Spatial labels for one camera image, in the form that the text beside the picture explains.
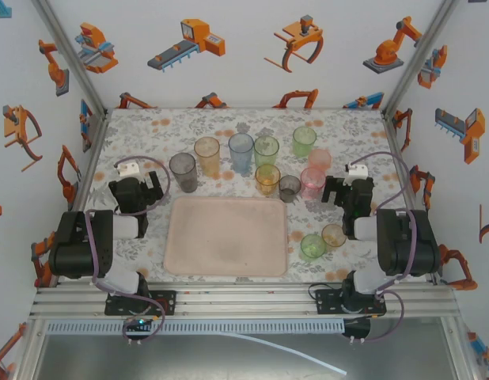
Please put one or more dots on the short pink glass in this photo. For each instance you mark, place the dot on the short pink glass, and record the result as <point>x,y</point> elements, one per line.
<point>312,182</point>

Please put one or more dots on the tall grey glass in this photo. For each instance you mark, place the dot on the tall grey glass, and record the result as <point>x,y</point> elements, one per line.
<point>184,174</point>

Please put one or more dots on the short salmon glass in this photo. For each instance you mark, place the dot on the short salmon glass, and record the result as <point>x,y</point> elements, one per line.
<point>319,158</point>

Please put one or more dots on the short green glass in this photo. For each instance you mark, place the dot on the short green glass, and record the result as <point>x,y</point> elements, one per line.
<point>312,247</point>
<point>304,140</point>

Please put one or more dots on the tall orange glass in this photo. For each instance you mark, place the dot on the tall orange glass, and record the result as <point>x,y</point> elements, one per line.
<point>207,158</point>

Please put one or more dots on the short orange glass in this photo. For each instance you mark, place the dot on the short orange glass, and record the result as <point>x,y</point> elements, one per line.
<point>334,236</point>
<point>267,180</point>

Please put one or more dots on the tall green glass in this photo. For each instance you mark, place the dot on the tall green glass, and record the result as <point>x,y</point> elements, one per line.
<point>266,152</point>

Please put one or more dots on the tall blue glass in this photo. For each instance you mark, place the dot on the tall blue glass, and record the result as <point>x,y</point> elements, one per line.
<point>241,154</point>

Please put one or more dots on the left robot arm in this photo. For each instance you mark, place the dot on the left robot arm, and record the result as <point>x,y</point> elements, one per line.
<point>76,245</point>

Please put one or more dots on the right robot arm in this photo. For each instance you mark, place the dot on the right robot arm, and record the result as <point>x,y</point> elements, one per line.
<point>406,245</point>

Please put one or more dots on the pink plastic tray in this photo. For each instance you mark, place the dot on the pink plastic tray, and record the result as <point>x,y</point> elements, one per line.
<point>228,237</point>

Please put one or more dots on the short grey glass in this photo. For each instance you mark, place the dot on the short grey glass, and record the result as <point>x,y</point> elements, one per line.
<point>289,189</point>

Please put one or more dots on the grey metal corner plate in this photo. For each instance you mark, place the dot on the grey metal corner plate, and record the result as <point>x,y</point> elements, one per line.
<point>95,132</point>

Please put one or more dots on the floral table cover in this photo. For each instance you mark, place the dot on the floral table cover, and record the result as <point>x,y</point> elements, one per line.
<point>276,118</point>

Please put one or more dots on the small circuit board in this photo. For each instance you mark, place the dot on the small circuit board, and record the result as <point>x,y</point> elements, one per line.
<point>139,324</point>

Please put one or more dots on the black round cover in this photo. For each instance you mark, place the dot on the black round cover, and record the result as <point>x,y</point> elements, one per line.
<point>357,328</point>

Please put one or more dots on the grey metal shelf panel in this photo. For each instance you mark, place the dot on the grey metal shelf panel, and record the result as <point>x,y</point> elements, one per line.
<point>149,360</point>

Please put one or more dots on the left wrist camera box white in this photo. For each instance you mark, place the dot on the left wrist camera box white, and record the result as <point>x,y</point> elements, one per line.
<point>127,169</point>

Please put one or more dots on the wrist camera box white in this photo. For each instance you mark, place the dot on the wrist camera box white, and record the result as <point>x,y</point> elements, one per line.
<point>127,169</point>
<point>357,170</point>

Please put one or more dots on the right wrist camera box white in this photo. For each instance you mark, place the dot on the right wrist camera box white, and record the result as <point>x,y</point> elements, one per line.
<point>357,170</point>

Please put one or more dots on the aluminium side rail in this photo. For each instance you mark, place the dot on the aluminium side rail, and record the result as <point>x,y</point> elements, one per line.
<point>388,128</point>
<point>85,182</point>

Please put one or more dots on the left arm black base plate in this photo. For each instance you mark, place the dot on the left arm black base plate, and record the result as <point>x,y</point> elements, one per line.
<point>167,302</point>

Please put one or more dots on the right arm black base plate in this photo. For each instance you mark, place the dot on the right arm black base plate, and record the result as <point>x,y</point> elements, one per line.
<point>325,302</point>

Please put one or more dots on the aluminium frame rail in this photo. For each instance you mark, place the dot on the aluminium frame rail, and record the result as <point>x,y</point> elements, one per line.
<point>244,301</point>

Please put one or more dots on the aluminium frame post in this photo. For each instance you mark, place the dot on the aluminium frame post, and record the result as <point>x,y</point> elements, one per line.
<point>425,43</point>
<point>72,55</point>

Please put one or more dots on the aluminium frame leg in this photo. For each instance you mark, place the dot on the aluminium frame leg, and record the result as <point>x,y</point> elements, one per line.
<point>25,360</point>
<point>461,352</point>

